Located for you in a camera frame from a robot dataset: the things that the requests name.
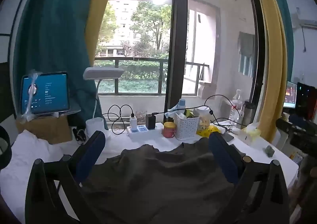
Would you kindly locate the dark smartphone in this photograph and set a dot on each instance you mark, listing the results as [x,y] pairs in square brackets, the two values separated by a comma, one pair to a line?
[227,137]

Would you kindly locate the yellow plastic bag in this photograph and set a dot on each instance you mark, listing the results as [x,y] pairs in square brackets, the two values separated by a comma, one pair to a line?
[208,131]

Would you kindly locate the black multi-port charger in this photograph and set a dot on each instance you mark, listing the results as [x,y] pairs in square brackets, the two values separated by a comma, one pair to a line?
[150,122]

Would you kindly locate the clear water bottle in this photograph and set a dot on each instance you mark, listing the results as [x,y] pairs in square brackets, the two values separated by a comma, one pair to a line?
[235,110]

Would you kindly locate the small grey-green object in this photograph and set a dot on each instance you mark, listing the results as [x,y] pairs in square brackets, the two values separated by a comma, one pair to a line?
[269,151]

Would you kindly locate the white perforated plastic basket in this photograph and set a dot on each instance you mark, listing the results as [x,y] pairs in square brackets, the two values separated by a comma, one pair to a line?
[185,127]

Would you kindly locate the white power strip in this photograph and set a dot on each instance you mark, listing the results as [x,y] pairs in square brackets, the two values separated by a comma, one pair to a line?
[143,135]

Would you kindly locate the white air conditioner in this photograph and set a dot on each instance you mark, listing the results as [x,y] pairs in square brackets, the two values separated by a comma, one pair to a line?
[307,18]

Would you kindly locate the balcony railing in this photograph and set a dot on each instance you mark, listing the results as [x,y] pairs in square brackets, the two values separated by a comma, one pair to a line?
[138,58]

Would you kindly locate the white desk lamp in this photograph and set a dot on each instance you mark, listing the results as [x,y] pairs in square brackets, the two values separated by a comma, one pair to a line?
[104,72]

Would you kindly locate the red can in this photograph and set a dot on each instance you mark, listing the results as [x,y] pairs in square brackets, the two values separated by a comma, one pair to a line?
[169,131]

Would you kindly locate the teal curtain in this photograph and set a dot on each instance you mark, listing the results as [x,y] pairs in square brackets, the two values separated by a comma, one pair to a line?
[54,28]
[287,28]

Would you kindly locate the steel thermos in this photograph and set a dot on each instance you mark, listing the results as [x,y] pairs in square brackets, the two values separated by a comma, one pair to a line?
[247,115]

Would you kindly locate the tablet with blue screen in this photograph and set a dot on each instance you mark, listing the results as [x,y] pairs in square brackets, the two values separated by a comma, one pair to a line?
[49,92]

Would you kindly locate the potted dry plant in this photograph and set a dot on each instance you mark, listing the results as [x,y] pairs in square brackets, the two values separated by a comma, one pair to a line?
[140,116]

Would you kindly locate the dark window frame post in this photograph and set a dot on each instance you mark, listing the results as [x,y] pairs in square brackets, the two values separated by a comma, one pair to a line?
[177,40]

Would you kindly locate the light blue bottle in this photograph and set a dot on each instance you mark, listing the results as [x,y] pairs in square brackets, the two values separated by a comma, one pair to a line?
[182,103]

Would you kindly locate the brown cardboard box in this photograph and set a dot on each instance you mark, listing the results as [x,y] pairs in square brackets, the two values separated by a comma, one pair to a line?
[49,129]

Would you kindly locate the white crumpled cloth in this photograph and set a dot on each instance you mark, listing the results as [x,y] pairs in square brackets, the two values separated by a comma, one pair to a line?
[29,154]

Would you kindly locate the black computer case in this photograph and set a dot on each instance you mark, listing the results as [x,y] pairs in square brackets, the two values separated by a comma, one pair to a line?
[307,101]

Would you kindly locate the clear plastic wrap strip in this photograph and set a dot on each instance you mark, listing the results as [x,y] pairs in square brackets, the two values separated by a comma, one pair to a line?
[32,90]

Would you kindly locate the computer monitor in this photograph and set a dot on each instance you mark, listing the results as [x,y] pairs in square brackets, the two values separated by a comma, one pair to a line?
[290,95]

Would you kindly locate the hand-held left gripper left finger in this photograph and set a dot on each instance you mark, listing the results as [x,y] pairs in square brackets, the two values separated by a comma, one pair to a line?
[90,154]

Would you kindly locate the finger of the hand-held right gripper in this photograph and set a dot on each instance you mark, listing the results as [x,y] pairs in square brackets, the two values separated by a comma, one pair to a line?
[297,120]

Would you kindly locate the yellow curtain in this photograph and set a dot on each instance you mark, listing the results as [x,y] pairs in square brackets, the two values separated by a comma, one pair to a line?
[272,65]
[99,15]

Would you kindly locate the pale yellow container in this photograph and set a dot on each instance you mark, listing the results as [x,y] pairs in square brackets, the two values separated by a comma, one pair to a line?
[252,133]

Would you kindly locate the black folded item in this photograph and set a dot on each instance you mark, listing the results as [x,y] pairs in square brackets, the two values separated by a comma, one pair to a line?
[79,135]

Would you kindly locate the dark olive knit sweater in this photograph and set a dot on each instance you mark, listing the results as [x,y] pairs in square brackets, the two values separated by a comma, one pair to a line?
[158,179]

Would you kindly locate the translucent tablet stand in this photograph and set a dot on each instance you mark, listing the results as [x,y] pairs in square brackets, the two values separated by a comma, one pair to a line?
[73,110]

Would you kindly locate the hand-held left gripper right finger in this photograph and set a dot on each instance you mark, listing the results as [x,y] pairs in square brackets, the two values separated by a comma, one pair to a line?
[223,159]

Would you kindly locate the clear snack jar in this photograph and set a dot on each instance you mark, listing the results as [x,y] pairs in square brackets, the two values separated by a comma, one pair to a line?
[204,121]

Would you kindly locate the white charger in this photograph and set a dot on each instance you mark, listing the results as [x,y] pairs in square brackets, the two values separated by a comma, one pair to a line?
[133,122]

